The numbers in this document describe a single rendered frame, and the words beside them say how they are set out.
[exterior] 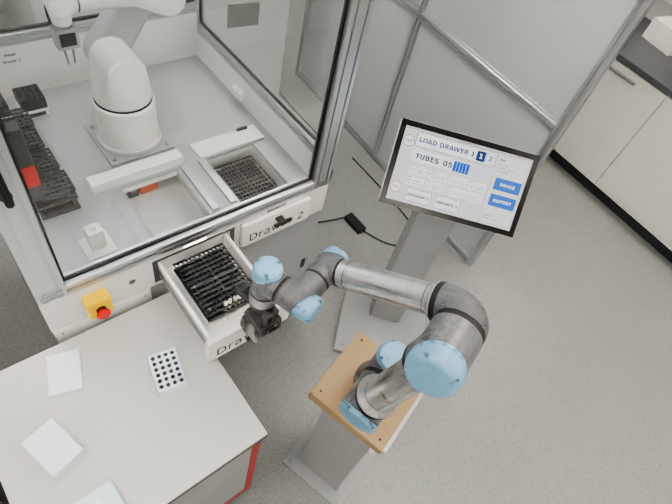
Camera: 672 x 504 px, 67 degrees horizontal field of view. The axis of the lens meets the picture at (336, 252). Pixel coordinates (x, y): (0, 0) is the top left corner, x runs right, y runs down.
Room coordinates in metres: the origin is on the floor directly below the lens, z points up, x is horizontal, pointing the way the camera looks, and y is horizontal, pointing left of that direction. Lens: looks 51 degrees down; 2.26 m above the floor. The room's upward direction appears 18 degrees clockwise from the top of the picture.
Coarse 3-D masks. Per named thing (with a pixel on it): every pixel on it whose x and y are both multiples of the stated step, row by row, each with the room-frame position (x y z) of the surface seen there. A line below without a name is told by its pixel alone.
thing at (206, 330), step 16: (208, 240) 0.99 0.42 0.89; (224, 240) 1.03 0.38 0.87; (176, 256) 0.90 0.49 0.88; (240, 256) 0.97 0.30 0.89; (160, 272) 0.83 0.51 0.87; (176, 288) 0.78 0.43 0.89; (192, 304) 0.78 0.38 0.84; (192, 320) 0.70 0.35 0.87; (224, 320) 0.76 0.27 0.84; (240, 320) 0.77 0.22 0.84; (208, 336) 0.66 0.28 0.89
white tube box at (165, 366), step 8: (160, 352) 0.61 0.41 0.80; (168, 352) 0.62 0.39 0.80; (176, 352) 0.62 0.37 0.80; (152, 360) 0.59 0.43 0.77; (160, 360) 0.59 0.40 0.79; (168, 360) 0.60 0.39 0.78; (176, 360) 0.60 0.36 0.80; (152, 368) 0.56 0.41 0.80; (160, 368) 0.56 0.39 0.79; (168, 368) 0.57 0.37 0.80; (176, 368) 0.58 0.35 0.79; (160, 376) 0.54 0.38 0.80; (168, 376) 0.55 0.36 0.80; (176, 376) 0.56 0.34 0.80; (184, 376) 0.56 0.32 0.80; (160, 384) 0.52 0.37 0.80; (168, 384) 0.53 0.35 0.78; (176, 384) 0.53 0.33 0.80; (184, 384) 0.54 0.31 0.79; (160, 392) 0.50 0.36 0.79; (168, 392) 0.51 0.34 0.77
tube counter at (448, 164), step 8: (448, 160) 1.49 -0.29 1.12; (456, 160) 1.50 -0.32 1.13; (448, 168) 1.47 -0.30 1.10; (456, 168) 1.48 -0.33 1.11; (464, 168) 1.48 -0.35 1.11; (472, 168) 1.49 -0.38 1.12; (480, 168) 1.50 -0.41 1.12; (472, 176) 1.47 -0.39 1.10; (480, 176) 1.48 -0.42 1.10; (488, 176) 1.49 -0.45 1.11
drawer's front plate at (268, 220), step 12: (288, 204) 1.22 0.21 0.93; (300, 204) 1.25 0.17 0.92; (264, 216) 1.14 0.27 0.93; (276, 216) 1.17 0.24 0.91; (288, 216) 1.21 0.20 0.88; (300, 216) 1.26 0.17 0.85; (252, 228) 1.09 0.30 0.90; (264, 228) 1.13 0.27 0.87; (276, 228) 1.17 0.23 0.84; (240, 240) 1.07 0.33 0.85; (252, 240) 1.09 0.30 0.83
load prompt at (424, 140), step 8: (424, 136) 1.52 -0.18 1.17; (432, 136) 1.53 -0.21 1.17; (416, 144) 1.50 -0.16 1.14; (424, 144) 1.50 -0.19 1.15; (432, 144) 1.51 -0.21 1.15; (440, 144) 1.52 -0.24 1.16; (448, 144) 1.52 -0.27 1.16; (456, 144) 1.53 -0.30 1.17; (464, 144) 1.54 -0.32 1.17; (440, 152) 1.50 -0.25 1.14; (448, 152) 1.51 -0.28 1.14; (456, 152) 1.51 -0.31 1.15; (464, 152) 1.52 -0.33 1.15; (472, 152) 1.53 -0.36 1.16; (480, 152) 1.53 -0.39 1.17; (488, 152) 1.54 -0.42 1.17; (472, 160) 1.51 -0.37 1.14; (480, 160) 1.51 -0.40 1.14; (488, 160) 1.52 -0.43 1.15
